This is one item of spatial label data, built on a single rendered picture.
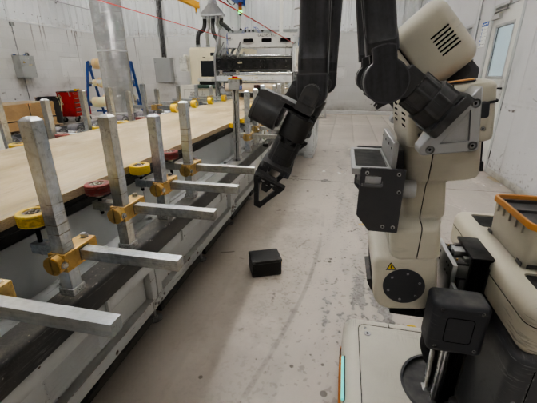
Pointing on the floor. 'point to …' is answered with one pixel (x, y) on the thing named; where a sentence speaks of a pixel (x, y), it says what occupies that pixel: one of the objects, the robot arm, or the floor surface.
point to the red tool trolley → (70, 105)
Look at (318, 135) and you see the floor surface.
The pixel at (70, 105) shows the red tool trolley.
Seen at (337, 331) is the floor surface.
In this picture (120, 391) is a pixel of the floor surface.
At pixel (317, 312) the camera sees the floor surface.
